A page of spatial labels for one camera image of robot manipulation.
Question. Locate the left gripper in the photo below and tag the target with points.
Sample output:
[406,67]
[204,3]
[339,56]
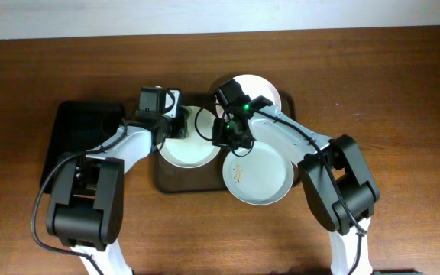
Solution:
[182,124]

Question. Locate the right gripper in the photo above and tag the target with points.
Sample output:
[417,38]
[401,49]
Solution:
[228,134]

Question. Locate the white plate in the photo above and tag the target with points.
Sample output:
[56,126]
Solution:
[262,88]
[194,151]

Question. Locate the pale blue plate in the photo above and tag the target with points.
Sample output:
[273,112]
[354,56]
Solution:
[260,176]

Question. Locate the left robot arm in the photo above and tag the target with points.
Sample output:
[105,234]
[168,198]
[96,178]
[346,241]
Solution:
[86,205]

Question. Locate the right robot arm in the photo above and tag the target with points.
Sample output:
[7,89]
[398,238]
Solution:
[340,189]

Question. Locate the brown plastic serving tray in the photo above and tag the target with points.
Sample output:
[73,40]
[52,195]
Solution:
[169,179]

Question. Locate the black rectangular tray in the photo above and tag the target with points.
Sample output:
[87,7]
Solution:
[81,126]

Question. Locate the white plate top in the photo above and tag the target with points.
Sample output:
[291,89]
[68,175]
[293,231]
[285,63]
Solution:
[262,88]

